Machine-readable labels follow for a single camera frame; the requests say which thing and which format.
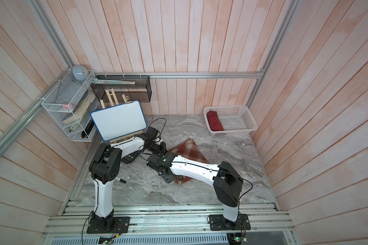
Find black marker pen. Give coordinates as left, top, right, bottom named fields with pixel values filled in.
left=116, top=177, right=127, bottom=184

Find red plaid skirt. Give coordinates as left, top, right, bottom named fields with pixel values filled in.
left=167, top=137, right=210, bottom=185

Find black calculator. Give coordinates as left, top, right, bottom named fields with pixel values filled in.
left=121, top=151, right=140, bottom=164

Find white wire shelf rack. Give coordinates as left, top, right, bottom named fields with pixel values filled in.
left=42, top=69, right=99, bottom=143

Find white plastic basket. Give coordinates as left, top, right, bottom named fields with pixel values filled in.
left=203, top=105, right=258, bottom=137

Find black mesh wall basket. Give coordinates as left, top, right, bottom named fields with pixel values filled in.
left=91, top=75, right=152, bottom=106

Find books in wire rack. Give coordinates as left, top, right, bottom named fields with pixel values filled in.
left=62, top=91, right=96, bottom=124

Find green ruler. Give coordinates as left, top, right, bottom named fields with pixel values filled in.
left=93, top=78, right=136, bottom=85

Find red dotted rolled skirt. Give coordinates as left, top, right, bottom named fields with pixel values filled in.
left=206, top=110, right=224, bottom=132

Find white dry-erase board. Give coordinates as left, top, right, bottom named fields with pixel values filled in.
left=90, top=100, right=148, bottom=142

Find grey round speaker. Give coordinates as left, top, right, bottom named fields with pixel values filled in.
left=72, top=65, right=89, bottom=82

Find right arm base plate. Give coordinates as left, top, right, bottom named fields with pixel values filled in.
left=207, top=213, right=251, bottom=231

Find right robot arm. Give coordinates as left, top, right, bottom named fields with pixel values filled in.
left=147, top=152, right=243, bottom=222

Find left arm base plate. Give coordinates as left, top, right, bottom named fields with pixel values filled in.
left=86, top=216, right=130, bottom=234

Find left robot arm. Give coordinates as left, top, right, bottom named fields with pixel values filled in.
left=89, top=127, right=166, bottom=218

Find aluminium mounting rail frame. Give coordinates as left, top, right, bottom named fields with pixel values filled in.
left=40, top=200, right=301, bottom=245

